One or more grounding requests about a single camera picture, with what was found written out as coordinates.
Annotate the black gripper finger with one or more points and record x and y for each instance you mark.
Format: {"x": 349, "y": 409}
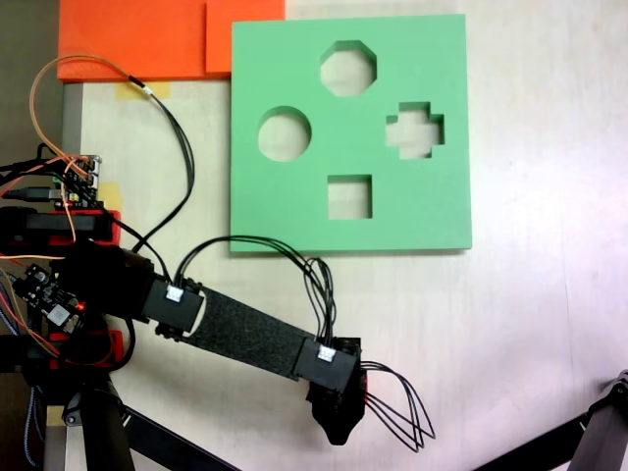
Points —
{"x": 338, "y": 432}

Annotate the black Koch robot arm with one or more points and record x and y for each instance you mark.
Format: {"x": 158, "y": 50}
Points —
{"x": 245, "y": 329}

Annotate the green shape hole board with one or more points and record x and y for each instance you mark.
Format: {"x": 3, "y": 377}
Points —
{"x": 294, "y": 221}

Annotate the black tripod leg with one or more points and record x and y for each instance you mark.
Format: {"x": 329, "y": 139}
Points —
{"x": 603, "y": 436}
{"x": 103, "y": 441}

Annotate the red black table clamp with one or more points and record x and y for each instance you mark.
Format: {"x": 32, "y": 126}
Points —
{"x": 115, "y": 228}
{"x": 117, "y": 343}

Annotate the yellow masking tape piece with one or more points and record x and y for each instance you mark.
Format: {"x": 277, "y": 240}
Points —
{"x": 114, "y": 193}
{"x": 55, "y": 416}

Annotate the black power converter board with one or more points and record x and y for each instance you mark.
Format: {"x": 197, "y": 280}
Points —
{"x": 44, "y": 289}

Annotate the yellow masking tape strip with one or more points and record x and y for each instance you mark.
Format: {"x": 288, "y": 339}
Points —
{"x": 162, "y": 90}

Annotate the grey metal table rail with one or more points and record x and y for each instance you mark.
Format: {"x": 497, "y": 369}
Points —
{"x": 71, "y": 118}

